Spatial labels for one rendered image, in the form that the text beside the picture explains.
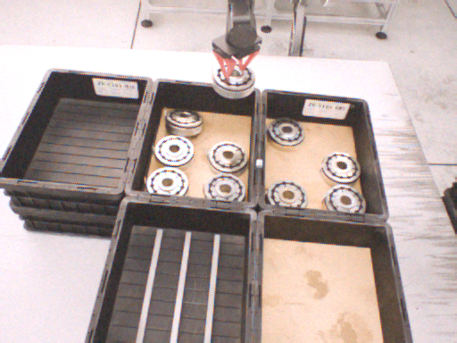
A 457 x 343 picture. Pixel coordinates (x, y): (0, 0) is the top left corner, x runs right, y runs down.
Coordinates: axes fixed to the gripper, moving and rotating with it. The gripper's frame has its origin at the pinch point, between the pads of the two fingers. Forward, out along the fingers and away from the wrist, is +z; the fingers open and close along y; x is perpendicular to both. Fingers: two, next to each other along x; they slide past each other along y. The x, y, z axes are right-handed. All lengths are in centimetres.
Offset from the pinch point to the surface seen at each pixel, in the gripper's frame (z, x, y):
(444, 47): 109, 23, 231
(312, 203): 22.0, -31.5, 1.6
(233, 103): 17.9, 4.8, 5.9
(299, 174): 22.1, -23.1, 5.5
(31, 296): 35, -3, -64
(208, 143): 22.3, 0.2, -6.9
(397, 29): 109, 57, 221
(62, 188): 11.8, 3.1, -46.6
